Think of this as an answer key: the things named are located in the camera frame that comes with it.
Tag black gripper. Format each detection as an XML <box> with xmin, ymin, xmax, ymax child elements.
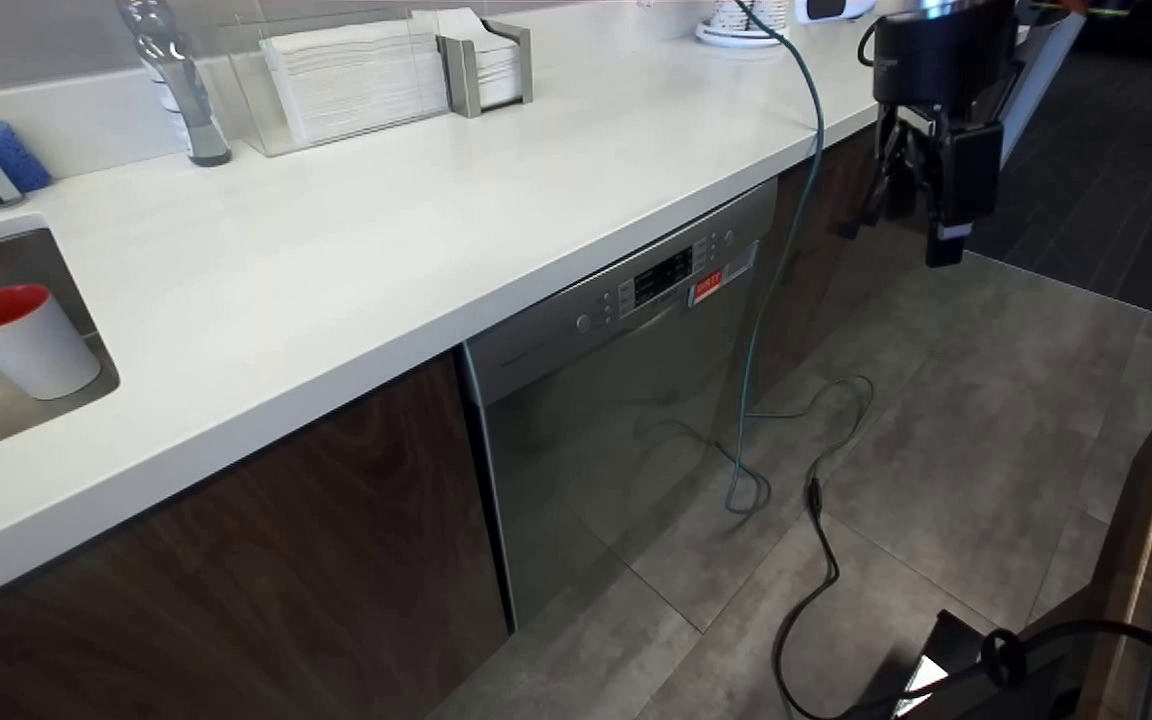
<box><xmin>867</xmin><ymin>5</ymin><xmax>1016</xmax><ymax>271</ymax></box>

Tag white round appliance base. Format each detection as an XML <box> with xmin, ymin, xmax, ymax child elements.
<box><xmin>694</xmin><ymin>0</ymin><xmax>794</xmax><ymax>51</ymax></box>

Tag dishwasher black display screen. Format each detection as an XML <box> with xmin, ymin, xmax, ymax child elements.
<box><xmin>632</xmin><ymin>245</ymin><xmax>702</xmax><ymax>308</ymax></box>

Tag orange sticker on dishwasher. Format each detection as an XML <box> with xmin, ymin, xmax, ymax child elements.
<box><xmin>684</xmin><ymin>265</ymin><xmax>733</xmax><ymax>308</ymax></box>

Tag white napkins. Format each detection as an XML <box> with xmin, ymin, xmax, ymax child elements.
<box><xmin>410</xmin><ymin>5</ymin><xmax>530</xmax><ymax>110</ymax></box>

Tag black power adapter box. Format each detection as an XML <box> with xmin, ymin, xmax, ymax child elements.
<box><xmin>839</xmin><ymin>607</ymin><xmax>1093</xmax><ymax>720</ymax></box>

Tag stainless steel dishwasher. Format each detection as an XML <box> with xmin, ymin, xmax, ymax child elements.
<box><xmin>459</xmin><ymin>175</ymin><xmax>790</xmax><ymax>631</ymax></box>

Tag metal napkin holder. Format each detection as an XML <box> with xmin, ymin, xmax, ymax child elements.
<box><xmin>432</xmin><ymin>17</ymin><xmax>537</xmax><ymax>119</ymax></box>

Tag white dish rack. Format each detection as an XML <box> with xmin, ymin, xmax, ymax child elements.
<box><xmin>256</xmin><ymin>17</ymin><xmax>451</xmax><ymax>149</ymax></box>

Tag clear acrylic towel tray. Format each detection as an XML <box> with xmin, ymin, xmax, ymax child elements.
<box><xmin>198</xmin><ymin>49</ymin><xmax>459</xmax><ymax>158</ymax></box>

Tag tall chrome faucet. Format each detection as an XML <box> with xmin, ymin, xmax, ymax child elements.
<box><xmin>112</xmin><ymin>0</ymin><xmax>237</xmax><ymax>171</ymax></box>

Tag wide dark wood cabinet front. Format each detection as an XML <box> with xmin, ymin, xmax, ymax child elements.
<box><xmin>0</xmin><ymin>348</ymin><xmax>518</xmax><ymax>720</ymax></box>

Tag white cup red inside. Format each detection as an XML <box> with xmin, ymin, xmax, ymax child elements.
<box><xmin>0</xmin><ymin>280</ymin><xmax>103</xmax><ymax>403</ymax></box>

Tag blue cable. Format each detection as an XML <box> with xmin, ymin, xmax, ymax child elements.
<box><xmin>679</xmin><ymin>0</ymin><xmax>878</xmax><ymax>525</ymax></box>

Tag black cable with connector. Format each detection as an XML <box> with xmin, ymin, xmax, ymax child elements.
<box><xmin>768</xmin><ymin>477</ymin><xmax>848</xmax><ymax>720</ymax></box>

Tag thin black looped cable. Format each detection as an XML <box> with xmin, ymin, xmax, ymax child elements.
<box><xmin>978</xmin><ymin>616</ymin><xmax>1152</xmax><ymax>697</ymax></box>

